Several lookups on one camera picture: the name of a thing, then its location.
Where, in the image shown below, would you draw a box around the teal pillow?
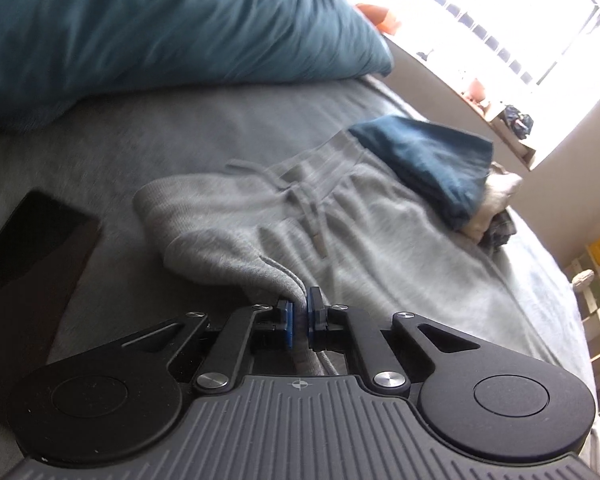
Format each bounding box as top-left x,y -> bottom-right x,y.
0,0 -> 395,133

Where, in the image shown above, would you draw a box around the grey fleece blanket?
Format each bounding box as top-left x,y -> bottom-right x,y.
0,77 -> 600,480

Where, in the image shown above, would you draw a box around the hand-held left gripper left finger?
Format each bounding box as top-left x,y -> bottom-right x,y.
122,298 -> 297,393

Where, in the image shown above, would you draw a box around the dark crumpled cloth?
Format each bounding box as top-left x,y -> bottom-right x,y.
500,105 -> 533,138

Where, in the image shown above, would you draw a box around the terracotta flower pot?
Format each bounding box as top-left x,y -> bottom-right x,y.
462,77 -> 491,111

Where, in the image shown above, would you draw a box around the bright window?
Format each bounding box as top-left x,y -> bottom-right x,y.
330,0 -> 600,161

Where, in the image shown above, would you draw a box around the orange object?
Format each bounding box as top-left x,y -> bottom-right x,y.
355,2 -> 401,36

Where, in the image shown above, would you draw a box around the cardboard box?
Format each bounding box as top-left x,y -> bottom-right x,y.
485,105 -> 538,171

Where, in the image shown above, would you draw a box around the dark blue folded garment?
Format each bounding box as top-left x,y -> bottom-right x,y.
349,115 -> 495,231

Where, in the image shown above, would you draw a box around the light wooden desk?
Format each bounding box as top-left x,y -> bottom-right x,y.
565,255 -> 600,361

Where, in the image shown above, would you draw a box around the patterned brown pillow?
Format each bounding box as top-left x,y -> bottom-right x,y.
482,210 -> 517,253

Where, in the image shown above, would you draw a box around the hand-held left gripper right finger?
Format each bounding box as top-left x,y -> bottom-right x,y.
306,285 -> 481,393

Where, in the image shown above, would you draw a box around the grey sweatpants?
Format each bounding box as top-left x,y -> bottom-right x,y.
132,127 -> 546,376

